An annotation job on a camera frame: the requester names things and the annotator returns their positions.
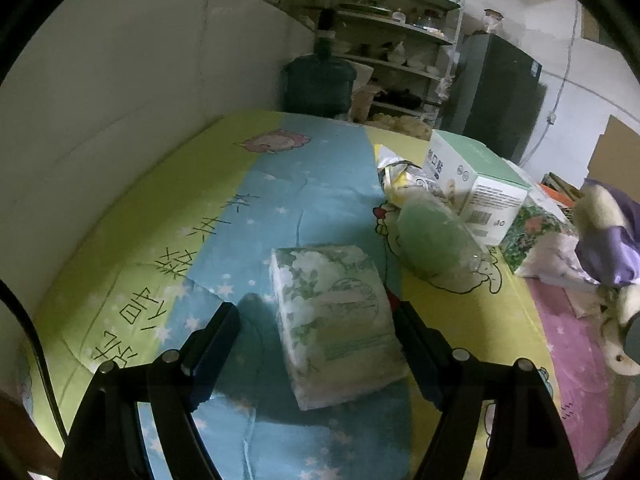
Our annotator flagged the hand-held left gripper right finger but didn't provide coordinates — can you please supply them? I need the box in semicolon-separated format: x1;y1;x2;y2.
392;302;581;480

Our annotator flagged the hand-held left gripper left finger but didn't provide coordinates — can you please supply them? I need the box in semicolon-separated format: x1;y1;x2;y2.
60;302;241;480

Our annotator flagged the green floral tissue pack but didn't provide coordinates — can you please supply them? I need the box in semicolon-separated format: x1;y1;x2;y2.
269;243;412;412

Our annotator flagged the plush toy with purple dress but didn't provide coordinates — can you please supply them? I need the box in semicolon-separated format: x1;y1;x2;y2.
570;177;640;377

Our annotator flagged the green puff in plastic bag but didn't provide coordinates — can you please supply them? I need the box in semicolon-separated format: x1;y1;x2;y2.
396;186;494;282

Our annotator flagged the cartoon printed blanket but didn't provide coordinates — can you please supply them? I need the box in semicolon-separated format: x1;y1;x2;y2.
15;110;640;480

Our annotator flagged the flower print tissue pack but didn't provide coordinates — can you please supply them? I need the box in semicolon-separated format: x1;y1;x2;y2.
500;194;581;278

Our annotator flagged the white and mint box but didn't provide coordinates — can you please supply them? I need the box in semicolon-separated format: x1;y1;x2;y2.
422;130;534;247

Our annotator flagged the yellow snack packet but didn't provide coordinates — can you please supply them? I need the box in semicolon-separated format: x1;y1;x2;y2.
373;143;437;209

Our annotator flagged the orange framed board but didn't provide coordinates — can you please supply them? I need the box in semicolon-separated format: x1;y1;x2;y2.
537;172;587;207

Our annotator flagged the basket of yellow food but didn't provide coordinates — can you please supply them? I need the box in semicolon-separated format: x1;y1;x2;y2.
366;112;434;139

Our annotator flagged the dark grey fridge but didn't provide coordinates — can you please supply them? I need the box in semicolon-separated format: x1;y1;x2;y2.
442;32;547;162

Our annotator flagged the cardboard sheet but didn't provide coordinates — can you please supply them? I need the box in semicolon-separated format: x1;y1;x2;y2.
582;115;640;192

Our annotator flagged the blue water jug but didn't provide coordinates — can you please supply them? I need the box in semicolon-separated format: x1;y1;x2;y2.
279;52;359;122

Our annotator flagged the white shelf rack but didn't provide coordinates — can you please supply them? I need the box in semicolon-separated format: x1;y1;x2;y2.
330;0;464;127

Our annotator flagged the black water pump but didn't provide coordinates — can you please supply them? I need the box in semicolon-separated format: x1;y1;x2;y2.
317;7;337;56

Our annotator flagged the jar with red lid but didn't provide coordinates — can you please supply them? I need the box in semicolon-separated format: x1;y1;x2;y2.
483;8;507;36

